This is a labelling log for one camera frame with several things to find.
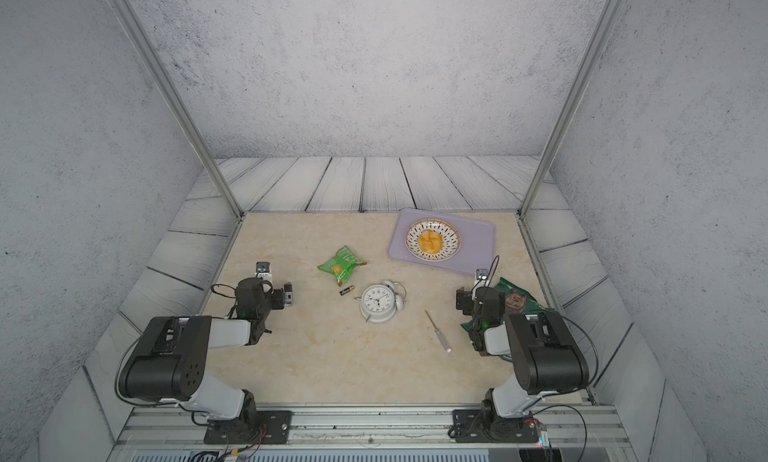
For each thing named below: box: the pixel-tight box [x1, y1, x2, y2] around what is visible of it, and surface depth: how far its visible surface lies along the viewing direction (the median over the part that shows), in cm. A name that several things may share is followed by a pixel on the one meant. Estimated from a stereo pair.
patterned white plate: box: [404, 218, 462, 262], surface depth 111 cm
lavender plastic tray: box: [387, 208, 496, 274], surface depth 112 cm
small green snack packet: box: [317, 245, 367, 287], surface depth 101 cm
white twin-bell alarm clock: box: [354, 280, 407, 323], surface depth 93 cm
